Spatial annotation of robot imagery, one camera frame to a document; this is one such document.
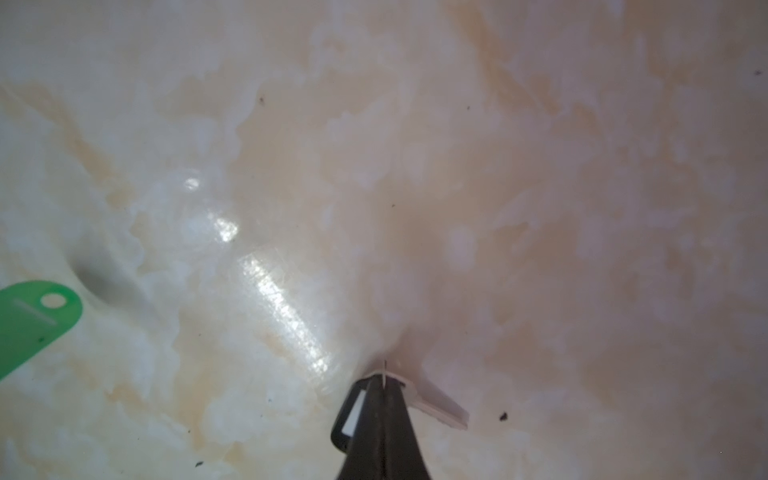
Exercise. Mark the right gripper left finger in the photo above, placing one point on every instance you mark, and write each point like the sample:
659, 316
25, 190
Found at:
359, 430

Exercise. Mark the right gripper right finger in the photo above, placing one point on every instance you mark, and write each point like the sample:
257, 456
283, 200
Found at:
402, 456

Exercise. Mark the key with black tag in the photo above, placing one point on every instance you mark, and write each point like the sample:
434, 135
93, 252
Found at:
419, 393

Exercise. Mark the key with green tag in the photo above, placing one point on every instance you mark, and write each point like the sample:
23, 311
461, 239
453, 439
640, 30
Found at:
34, 314

